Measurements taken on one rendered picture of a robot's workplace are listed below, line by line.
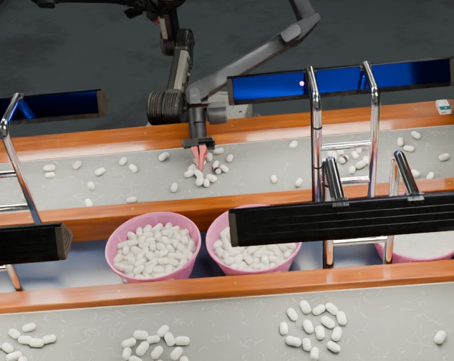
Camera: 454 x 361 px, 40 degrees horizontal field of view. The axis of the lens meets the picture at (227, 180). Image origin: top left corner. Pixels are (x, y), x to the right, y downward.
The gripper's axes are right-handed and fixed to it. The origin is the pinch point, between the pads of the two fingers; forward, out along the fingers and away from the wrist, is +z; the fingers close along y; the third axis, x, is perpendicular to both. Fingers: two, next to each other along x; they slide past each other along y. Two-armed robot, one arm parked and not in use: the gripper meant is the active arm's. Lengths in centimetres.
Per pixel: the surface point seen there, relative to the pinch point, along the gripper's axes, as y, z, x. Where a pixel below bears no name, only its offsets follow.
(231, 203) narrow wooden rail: 9.2, 14.6, -12.1
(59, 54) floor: -116, -150, 215
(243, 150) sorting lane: 13.6, -6.4, 8.3
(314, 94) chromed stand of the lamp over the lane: 35, -6, -40
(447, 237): 67, 32, -19
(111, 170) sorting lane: -30.3, -4.2, 4.9
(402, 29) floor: 124, -135, 211
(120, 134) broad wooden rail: -28.5, -19.0, 13.8
